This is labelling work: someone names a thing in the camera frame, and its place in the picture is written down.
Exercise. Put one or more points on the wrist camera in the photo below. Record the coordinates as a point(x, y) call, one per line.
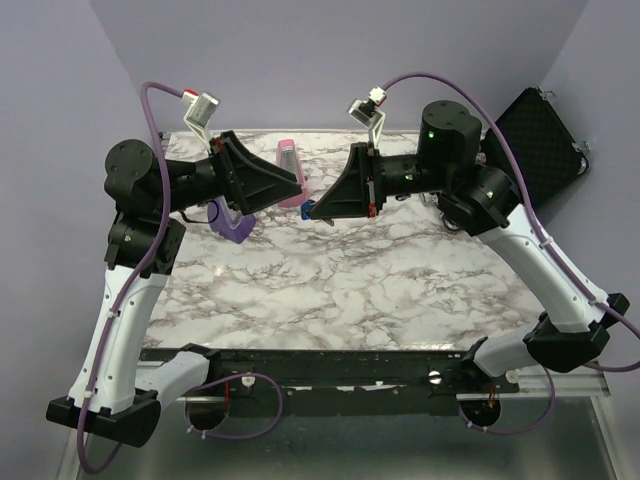
point(200, 108)
point(368, 113)

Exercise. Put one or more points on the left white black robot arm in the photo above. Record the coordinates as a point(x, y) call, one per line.
point(109, 399)

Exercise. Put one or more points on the black poker chip case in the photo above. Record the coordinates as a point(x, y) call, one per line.
point(542, 146)

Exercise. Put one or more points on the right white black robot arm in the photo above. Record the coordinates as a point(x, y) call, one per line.
point(485, 203)

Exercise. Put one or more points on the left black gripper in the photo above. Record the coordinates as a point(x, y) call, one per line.
point(248, 181)

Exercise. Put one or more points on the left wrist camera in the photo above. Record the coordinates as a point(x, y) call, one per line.
point(200, 108)

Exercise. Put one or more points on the blue key tag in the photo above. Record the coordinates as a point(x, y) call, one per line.
point(305, 210)

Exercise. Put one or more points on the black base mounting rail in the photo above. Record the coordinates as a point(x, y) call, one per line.
point(260, 383)

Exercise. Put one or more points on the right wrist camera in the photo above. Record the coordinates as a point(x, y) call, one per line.
point(368, 113)

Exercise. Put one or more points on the pink metronome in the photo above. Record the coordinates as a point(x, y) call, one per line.
point(288, 159)

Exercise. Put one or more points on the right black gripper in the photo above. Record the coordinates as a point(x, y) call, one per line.
point(349, 196)

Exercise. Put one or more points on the purple metronome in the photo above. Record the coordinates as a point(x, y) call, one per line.
point(228, 223)

